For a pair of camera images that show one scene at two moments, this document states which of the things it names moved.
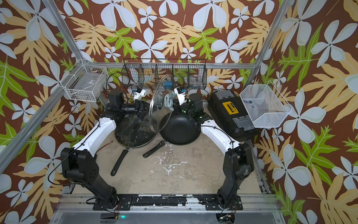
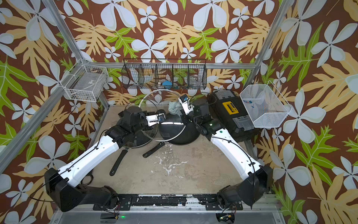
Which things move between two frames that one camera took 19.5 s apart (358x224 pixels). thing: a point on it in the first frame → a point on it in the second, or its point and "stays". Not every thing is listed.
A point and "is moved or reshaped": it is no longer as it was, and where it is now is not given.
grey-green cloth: [168, 100] is moved or reshaped
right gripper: [178, 107] → [185, 117]
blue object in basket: [168, 84] stays
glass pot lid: [161, 104] is moved or reshaped
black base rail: [209, 201] stays
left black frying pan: [134, 130] stays
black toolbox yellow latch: [229, 111] stays
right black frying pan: [177, 128] stays
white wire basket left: [85, 82] stays
